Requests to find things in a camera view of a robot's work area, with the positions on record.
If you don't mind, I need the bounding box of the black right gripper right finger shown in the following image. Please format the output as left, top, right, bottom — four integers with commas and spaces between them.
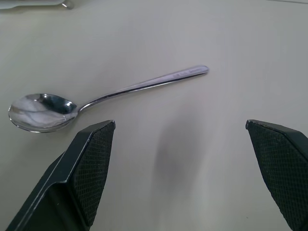
245, 119, 308, 231

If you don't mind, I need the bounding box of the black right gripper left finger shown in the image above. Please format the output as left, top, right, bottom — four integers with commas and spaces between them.
5, 120, 116, 231

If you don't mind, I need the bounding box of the white object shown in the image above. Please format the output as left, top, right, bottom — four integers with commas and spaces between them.
0, 0, 65, 10

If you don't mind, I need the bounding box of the stainless steel spoon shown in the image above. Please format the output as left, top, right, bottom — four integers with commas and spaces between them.
8, 64, 209, 133

